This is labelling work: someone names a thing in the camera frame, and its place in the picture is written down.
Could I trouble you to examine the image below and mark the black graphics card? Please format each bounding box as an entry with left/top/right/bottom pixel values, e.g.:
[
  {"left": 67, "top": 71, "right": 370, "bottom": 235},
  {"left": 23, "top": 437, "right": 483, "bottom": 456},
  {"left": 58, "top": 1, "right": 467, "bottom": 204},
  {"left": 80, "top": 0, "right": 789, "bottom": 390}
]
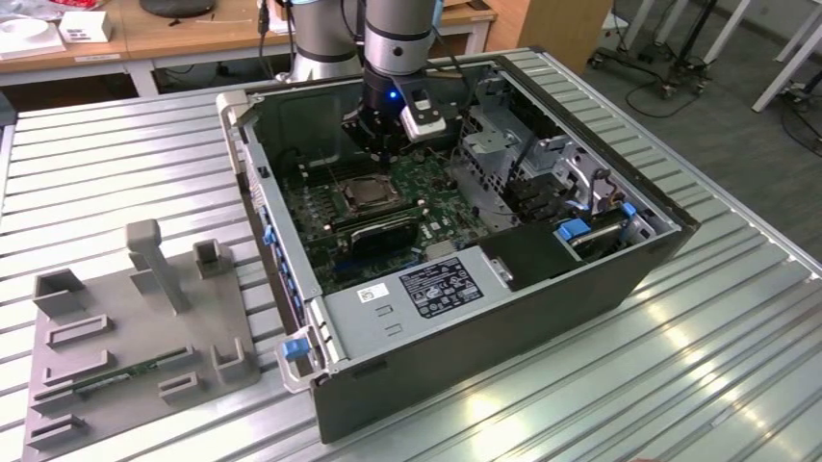
[{"left": 333, "top": 211, "right": 423, "bottom": 264}]

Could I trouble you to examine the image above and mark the white cardboard box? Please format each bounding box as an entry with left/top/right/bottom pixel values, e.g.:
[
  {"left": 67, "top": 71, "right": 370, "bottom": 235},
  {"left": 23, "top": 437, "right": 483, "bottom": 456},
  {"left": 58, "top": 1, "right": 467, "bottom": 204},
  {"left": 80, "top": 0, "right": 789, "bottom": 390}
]
[{"left": 56, "top": 10, "right": 115, "bottom": 44}]

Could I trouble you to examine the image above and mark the white foam tray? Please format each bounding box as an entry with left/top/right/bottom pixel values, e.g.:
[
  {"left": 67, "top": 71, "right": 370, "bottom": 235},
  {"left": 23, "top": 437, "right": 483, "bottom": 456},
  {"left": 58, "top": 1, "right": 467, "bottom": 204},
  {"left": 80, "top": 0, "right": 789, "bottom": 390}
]
[{"left": 0, "top": 16, "right": 66, "bottom": 62}]

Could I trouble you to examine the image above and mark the white table leg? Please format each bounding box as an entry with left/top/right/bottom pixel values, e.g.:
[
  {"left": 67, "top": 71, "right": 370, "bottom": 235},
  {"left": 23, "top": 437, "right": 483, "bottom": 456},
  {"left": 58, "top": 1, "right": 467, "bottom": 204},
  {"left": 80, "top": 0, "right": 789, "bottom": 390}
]
[{"left": 750, "top": 0, "right": 822, "bottom": 115}]

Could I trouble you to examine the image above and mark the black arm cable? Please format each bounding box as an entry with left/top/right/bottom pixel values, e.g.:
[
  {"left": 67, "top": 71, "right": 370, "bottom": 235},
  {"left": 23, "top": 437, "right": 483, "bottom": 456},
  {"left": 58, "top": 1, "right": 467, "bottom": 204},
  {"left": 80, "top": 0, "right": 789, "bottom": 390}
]
[{"left": 255, "top": 0, "right": 294, "bottom": 83}]

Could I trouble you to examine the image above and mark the black round object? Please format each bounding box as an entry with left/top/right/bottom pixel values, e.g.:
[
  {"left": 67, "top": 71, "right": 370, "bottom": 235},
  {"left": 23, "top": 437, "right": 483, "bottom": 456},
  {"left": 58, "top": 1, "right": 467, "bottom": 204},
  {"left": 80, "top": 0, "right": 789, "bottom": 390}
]
[{"left": 139, "top": 0, "right": 218, "bottom": 16}]

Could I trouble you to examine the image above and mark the grey metal drive cage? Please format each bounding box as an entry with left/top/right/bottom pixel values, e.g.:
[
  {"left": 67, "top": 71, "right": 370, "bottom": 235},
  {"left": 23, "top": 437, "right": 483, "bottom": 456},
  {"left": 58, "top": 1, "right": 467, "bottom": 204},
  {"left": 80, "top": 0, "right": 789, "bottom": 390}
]
[{"left": 449, "top": 66, "right": 579, "bottom": 232}]

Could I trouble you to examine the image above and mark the green motherboard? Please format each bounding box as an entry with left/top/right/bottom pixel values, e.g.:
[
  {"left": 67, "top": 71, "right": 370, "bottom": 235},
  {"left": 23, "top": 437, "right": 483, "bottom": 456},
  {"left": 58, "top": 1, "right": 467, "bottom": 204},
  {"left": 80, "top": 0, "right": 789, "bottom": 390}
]
[{"left": 275, "top": 143, "right": 497, "bottom": 290}]

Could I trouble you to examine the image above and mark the thin metal locking lever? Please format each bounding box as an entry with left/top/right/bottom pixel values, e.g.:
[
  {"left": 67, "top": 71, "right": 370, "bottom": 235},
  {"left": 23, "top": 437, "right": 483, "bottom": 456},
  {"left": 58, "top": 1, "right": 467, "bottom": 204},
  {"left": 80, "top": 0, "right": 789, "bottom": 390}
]
[{"left": 319, "top": 148, "right": 345, "bottom": 188}]

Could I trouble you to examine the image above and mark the grey power supply unit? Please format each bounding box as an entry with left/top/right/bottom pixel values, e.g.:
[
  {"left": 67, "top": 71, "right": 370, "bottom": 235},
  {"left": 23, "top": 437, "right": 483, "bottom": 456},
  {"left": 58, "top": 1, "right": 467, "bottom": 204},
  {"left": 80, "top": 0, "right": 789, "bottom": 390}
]
[{"left": 318, "top": 244, "right": 515, "bottom": 362}]

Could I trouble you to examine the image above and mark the wooden cabinet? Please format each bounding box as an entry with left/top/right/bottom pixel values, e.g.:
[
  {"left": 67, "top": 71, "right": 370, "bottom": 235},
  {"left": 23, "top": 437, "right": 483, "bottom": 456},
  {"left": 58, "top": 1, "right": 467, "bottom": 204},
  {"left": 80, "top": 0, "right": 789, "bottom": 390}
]
[{"left": 517, "top": 0, "right": 612, "bottom": 76}]

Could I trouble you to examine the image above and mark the grey parts rack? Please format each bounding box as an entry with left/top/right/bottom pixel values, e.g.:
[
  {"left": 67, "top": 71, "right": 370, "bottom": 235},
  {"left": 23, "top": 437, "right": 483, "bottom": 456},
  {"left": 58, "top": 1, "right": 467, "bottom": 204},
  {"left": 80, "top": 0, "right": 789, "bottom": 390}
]
[{"left": 22, "top": 218, "right": 265, "bottom": 458}]

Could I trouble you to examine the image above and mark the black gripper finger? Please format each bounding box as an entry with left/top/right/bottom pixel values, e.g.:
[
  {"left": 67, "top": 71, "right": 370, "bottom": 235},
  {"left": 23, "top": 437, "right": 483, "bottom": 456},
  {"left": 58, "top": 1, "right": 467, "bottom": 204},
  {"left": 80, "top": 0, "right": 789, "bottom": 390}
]
[
  {"left": 378, "top": 123, "right": 401, "bottom": 169},
  {"left": 345, "top": 119, "right": 387, "bottom": 165}
]

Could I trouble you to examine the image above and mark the metal CPU socket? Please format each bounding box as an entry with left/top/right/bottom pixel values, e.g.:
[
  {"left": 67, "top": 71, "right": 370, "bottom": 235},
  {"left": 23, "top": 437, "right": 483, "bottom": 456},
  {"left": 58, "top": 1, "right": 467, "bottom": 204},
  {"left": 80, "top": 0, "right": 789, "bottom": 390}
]
[{"left": 338, "top": 172, "right": 406, "bottom": 218}]

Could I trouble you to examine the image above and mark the green RAM stick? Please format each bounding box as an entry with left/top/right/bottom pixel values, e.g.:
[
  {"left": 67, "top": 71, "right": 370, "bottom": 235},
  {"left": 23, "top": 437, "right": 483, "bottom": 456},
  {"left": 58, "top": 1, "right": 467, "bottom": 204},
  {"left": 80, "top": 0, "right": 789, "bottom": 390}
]
[{"left": 35, "top": 348, "right": 194, "bottom": 400}]

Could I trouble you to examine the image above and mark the wooden desk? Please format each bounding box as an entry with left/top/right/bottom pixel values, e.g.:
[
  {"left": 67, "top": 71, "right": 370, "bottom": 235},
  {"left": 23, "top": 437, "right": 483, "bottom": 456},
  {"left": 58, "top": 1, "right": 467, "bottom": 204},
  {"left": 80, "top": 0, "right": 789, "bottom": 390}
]
[{"left": 0, "top": 0, "right": 499, "bottom": 73}]

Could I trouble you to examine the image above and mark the blue disk carrier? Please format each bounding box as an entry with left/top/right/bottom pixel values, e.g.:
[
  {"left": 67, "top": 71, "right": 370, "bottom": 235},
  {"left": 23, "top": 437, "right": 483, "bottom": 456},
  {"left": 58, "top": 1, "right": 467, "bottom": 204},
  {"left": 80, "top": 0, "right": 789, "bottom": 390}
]
[{"left": 553, "top": 218, "right": 629, "bottom": 264}]

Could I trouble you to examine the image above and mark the white table frame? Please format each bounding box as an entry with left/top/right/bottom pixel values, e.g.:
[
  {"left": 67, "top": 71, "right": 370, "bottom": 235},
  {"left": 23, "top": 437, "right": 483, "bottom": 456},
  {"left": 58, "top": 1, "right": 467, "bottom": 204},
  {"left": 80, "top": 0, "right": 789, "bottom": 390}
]
[{"left": 602, "top": 0, "right": 753, "bottom": 66}]

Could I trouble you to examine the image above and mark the black PC case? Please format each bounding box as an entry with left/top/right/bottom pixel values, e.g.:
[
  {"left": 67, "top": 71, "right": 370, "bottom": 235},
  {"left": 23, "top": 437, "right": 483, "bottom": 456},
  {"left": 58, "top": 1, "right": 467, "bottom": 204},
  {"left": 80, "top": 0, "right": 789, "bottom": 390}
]
[{"left": 215, "top": 45, "right": 702, "bottom": 447}]

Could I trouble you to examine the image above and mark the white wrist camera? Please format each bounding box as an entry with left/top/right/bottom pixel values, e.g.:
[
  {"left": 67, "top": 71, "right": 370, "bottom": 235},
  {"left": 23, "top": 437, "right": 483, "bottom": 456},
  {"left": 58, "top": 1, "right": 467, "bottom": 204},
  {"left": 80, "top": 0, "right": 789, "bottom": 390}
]
[{"left": 397, "top": 89, "right": 449, "bottom": 143}]

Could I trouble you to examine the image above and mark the black wheeled stand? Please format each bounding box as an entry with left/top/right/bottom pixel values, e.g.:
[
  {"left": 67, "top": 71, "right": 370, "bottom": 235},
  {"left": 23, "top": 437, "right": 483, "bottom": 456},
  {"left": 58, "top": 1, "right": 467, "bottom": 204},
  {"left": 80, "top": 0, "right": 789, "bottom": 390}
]
[{"left": 588, "top": 0, "right": 721, "bottom": 100}]

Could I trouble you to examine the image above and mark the silver CPU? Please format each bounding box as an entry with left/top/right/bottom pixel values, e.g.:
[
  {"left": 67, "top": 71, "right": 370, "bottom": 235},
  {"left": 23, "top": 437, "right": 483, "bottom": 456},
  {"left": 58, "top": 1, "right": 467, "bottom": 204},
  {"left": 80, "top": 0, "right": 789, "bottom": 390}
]
[{"left": 350, "top": 178, "right": 394, "bottom": 207}]

